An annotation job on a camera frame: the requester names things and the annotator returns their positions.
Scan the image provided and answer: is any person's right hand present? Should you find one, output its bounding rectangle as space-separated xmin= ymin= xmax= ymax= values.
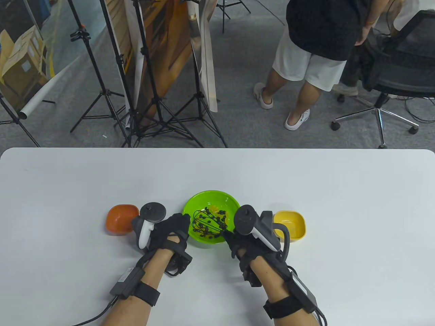
xmin=223 ymin=230 xmax=282 ymax=271

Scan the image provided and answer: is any grey white hand controller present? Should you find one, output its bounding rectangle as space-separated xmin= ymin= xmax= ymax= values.
xmin=234 ymin=205 xmax=291 ymax=262
xmin=132 ymin=202 xmax=167 ymax=250

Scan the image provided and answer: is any person's right forearm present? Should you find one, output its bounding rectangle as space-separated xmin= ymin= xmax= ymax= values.
xmin=250 ymin=255 xmax=321 ymax=326

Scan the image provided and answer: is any white hanging backdrop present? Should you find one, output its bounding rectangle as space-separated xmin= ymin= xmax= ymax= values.
xmin=189 ymin=0 xmax=219 ymax=113

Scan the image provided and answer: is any pile of yellow candy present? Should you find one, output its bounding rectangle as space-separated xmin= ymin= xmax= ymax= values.
xmin=206 ymin=203 xmax=226 ymax=218

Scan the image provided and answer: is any wire whisk wooden handle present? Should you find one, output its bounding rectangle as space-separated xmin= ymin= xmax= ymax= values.
xmin=192 ymin=209 xmax=237 ymax=240

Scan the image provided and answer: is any black floor cable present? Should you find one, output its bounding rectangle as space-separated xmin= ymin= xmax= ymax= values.
xmin=253 ymin=0 xmax=285 ymax=25
xmin=404 ymin=93 xmax=435 ymax=120

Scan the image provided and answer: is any pile of chocolate beans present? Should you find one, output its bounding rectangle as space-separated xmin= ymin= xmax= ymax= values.
xmin=193 ymin=207 xmax=227 ymax=240

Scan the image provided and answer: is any white clog sandal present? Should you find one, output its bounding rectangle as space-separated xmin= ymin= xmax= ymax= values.
xmin=254 ymin=83 xmax=274 ymax=109
xmin=285 ymin=109 xmax=310 ymax=131

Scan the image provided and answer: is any warehouse print backdrop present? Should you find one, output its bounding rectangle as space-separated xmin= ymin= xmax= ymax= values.
xmin=0 ymin=0 xmax=81 ymax=120

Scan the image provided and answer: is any black office chair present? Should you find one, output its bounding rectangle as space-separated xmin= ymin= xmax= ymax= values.
xmin=331 ymin=10 xmax=435 ymax=149

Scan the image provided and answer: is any black forearm strap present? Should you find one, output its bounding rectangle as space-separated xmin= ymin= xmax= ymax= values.
xmin=134 ymin=282 xmax=161 ymax=307
xmin=263 ymin=296 xmax=305 ymax=320

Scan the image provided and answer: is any black device cable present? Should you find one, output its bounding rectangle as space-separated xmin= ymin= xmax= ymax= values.
xmin=68 ymin=295 xmax=118 ymax=326
xmin=313 ymin=306 xmax=328 ymax=326

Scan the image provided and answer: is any green bowl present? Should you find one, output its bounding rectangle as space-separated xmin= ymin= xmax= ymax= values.
xmin=183 ymin=190 xmax=242 ymax=248

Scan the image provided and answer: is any small yellow bowl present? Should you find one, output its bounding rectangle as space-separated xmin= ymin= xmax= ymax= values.
xmin=273 ymin=210 xmax=307 ymax=242

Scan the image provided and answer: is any black battery pack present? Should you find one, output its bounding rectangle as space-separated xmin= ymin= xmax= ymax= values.
xmin=109 ymin=267 xmax=146 ymax=299
xmin=287 ymin=268 xmax=318 ymax=314

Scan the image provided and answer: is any person's left hand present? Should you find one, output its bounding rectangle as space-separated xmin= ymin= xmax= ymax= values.
xmin=149 ymin=213 xmax=191 ymax=254

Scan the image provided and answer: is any small orange bowl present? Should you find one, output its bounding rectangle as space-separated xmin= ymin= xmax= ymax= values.
xmin=105 ymin=204 xmax=140 ymax=236

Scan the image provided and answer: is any brown print backdrop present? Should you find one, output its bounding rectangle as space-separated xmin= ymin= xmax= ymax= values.
xmin=104 ymin=0 xmax=204 ymax=132

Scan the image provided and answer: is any black jacket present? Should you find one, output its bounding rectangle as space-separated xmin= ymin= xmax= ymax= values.
xmin=340 ymin=34 xmax=398 ymax=90

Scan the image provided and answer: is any person's left forearm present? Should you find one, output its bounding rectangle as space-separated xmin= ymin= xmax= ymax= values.
xmin=102 ymin=238 xmax=180 ymax=326

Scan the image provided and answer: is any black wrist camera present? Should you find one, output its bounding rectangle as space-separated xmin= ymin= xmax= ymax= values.
xmin=242 ymin=267 xmax=263 ymax=288
xmin=165 ymin=250 xmax=193 ymax=276

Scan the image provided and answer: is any black light stand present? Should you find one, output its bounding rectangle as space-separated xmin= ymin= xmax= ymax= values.
xmin=67 ymin=0 xmax=133 ymax=147
xmin=122 ymin=0 xmax=205 ymax=148
xmin=0 ymin=93 xmax=56 ymax=148
xmin=100 ymin=0 xmax=143 ymax=148
xmin=160 ymin=0 xmax=228 ymax=148
xmin=216 ymin=0 xmax=252 ymax=34

